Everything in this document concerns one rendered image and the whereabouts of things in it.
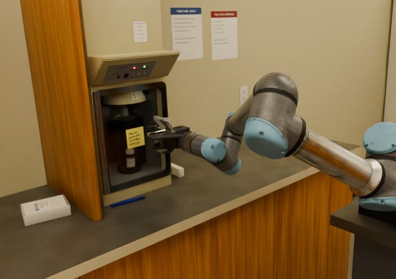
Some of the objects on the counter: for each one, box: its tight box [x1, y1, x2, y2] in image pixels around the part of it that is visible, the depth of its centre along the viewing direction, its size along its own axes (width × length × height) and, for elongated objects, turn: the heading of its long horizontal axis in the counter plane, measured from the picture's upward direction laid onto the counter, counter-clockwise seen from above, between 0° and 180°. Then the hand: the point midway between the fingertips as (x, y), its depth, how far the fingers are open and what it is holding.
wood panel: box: [17, 0, 103, 222], centre depth 141 cm, size 49×3×140 cm, turn 48°
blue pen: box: [110, 196, 145, 207], centre depth 154 cm, size 1×14×1 cm, turn 129°
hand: (154, 133), depth 153 cm, fingers open, 13 cm apart
